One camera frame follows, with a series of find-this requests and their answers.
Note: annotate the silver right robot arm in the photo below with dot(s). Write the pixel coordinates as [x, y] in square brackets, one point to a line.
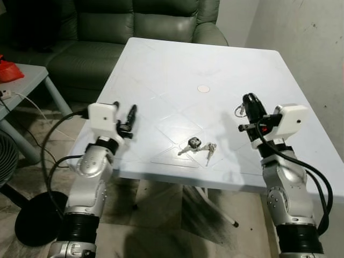
[287, 188]

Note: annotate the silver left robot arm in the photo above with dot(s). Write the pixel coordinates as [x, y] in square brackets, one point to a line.
[88, 177]

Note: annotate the round white table plug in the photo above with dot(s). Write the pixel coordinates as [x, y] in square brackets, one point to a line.
[203, 88]

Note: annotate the white plastic table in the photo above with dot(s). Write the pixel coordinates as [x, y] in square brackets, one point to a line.
[177, 70]

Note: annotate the silver key bunch black fob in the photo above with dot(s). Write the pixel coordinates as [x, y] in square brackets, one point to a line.
[194, 143]

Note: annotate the green leather sofa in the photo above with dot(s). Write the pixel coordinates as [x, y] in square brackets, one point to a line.
[107, 32]

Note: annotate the white table leg black foot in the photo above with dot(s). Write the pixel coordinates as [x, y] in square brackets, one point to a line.
[217, 207]

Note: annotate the grey side table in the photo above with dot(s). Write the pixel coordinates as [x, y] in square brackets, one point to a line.
[24, 80]

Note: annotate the red bag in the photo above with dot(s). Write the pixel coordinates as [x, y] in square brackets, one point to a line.
[8, 71]

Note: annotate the black floor fan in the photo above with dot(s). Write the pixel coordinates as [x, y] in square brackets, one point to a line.
[40, 220]

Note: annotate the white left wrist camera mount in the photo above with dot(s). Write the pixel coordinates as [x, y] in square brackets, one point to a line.
[102, 118]

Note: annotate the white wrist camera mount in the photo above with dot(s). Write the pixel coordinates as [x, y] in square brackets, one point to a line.
[102, 118]
[290, 121]

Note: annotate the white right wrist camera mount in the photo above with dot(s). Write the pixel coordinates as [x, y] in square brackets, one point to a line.
[290, 121]

